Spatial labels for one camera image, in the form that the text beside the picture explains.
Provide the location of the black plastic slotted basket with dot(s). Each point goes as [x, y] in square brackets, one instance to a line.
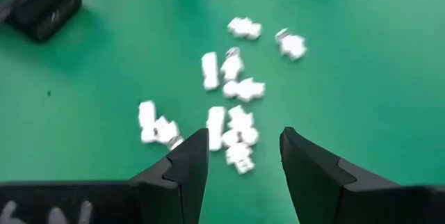
[41, 5]

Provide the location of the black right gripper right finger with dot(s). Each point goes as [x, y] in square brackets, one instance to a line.
[309, 172]

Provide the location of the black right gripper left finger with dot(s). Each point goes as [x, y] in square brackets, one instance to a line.
[187, 172]

